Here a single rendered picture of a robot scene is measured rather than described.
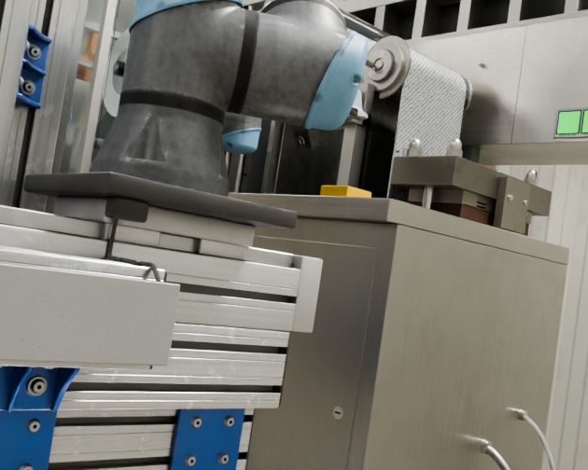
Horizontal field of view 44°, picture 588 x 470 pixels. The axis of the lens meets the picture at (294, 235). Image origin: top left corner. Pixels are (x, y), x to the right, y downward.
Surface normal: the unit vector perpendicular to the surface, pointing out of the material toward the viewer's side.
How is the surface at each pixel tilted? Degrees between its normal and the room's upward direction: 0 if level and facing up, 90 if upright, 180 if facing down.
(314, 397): 90
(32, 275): 90
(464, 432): 90
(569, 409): 90
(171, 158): 72
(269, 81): 118
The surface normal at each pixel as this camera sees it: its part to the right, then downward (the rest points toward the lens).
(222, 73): 0.11, 0.50
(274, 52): 0.22, -0.04
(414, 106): 0.68, 0.07
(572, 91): -0.72, -0.14
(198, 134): 0.68, -0.24
